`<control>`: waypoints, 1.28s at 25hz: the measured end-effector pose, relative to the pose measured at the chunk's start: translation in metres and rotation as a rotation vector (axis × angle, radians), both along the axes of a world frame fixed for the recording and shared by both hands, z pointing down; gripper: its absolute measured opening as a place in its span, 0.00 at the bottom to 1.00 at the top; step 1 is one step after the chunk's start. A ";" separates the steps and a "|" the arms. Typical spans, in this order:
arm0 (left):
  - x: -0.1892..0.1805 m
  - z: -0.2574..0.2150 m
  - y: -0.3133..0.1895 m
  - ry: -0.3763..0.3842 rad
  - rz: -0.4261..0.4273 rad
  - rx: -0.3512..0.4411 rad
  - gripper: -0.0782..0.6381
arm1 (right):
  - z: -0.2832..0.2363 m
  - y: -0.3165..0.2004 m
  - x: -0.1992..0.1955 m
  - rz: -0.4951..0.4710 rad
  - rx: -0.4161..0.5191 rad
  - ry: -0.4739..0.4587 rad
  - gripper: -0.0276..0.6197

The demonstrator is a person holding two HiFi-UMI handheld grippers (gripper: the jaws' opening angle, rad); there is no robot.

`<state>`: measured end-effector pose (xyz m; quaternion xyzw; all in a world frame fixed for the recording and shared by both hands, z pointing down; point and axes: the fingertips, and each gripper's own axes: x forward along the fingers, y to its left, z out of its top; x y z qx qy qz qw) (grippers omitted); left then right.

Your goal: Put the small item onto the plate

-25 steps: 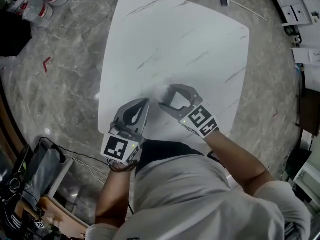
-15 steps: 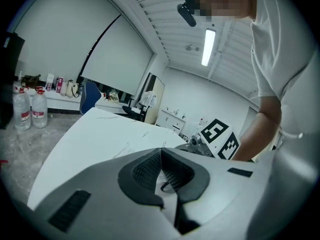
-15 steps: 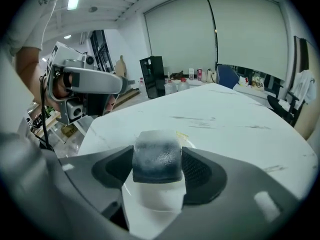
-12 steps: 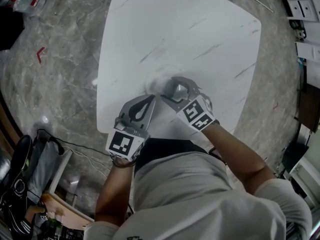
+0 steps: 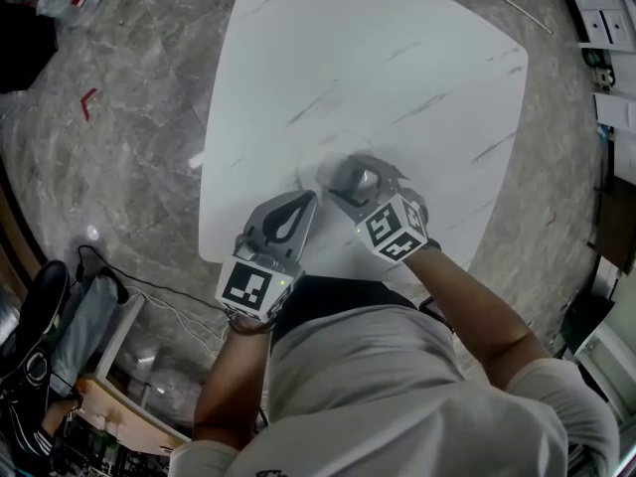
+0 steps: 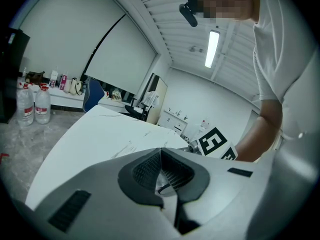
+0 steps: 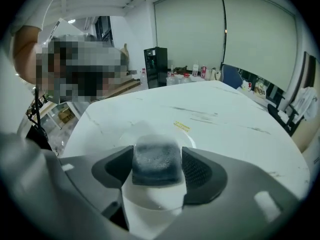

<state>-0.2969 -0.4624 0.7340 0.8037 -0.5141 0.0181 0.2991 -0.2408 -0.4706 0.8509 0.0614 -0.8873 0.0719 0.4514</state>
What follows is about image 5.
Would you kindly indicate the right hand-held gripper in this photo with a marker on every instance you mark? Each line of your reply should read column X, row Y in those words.
column 392, row 229

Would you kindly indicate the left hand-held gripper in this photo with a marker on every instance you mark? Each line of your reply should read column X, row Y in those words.
column 246, row 286

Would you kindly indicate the person's left forearm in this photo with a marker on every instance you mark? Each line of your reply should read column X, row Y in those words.
column 226, row 380

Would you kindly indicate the person's right forearm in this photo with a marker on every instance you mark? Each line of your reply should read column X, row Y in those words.
column 477, row 316

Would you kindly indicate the person's black trousers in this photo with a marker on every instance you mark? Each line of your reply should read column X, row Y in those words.
column 338, row 293

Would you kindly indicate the person's light grey shirt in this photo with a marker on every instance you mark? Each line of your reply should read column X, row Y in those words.
column 387, row 395

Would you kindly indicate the wooden desk with white edge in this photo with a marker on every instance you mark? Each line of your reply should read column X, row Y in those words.
column 124, row 415

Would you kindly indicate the brown board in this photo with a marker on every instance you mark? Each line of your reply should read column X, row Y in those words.
column 618, row 221

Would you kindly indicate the black case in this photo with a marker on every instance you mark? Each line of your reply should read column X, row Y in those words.
column 588, row 318

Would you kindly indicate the white cardboard box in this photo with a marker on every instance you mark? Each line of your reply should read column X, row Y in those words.
column 616, row 111

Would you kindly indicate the power strip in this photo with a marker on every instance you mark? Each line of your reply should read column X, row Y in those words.
column 600, row 67

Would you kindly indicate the white cabinet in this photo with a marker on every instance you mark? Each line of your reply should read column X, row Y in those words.
column 603, row 5

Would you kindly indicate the black box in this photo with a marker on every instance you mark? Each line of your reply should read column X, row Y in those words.
column 25, row 50

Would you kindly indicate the white furniture frame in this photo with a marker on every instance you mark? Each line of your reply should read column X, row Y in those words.
column 608, row 370

